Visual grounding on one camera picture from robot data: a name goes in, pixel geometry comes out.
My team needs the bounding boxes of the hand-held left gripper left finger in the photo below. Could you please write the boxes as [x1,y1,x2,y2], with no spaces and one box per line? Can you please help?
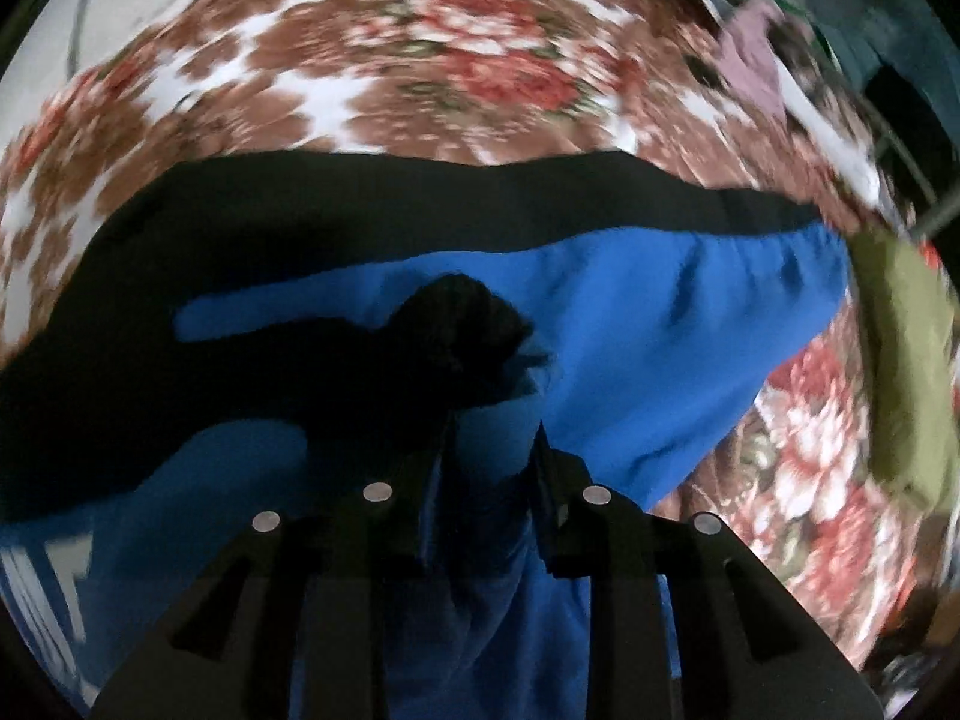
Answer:
[90,420,451,720]

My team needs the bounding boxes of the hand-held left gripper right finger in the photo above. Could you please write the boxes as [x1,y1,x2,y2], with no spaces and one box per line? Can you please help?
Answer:
[532,420,886,720]

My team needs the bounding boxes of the blue and black jacket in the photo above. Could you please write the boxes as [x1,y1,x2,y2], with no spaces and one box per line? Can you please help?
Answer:
[0,150,852,720]

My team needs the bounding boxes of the olive green cloth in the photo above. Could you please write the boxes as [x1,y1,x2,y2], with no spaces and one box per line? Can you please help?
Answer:
[847,225,960,515]

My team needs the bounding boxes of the floral blanket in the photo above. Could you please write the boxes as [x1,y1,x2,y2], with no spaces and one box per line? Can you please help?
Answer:
[0,0,953,695]

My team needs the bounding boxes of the pink cloth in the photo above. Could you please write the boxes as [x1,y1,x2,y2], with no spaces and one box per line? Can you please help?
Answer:
[712,0,796,121]

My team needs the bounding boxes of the dark teal cloth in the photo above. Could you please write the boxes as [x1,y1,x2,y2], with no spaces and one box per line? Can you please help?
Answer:
[814,0,905,95]

